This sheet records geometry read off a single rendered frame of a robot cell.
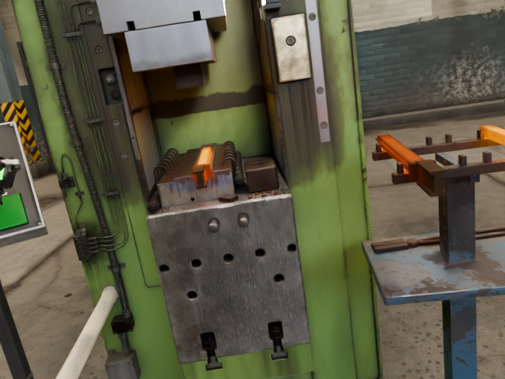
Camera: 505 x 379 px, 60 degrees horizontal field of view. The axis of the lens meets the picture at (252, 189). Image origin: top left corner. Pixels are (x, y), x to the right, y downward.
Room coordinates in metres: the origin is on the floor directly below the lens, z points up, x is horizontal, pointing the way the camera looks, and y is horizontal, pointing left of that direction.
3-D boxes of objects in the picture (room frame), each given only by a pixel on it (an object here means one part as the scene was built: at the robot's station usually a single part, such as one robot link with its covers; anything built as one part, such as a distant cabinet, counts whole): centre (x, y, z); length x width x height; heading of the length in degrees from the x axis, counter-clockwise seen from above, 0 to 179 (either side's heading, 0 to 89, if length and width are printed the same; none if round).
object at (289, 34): (1.26, -0.17, 1.27); 0.09 x 0.02 x 0.17; 91
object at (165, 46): (1.34, 0.15, 1.32); 0.42 x 0.20 x 0.10; 1
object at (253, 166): (1.19, -0.03, 0.95); 0.12 x 0.08 x 0.06; 1
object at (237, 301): (1.35, 0.10, 0.69); 0.56 x 0.38 x 0.45; 1
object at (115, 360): (1.24, 0.51, 0.36); 0.09 x 0.07 x 0.12; 91
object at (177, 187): (1.34, 0.15, 0.96); 0.42 x 0.20 x 0.09; 1
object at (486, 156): (0.93, -0.45, 1.01); 0.23 x 0.06 x 0.02; 173
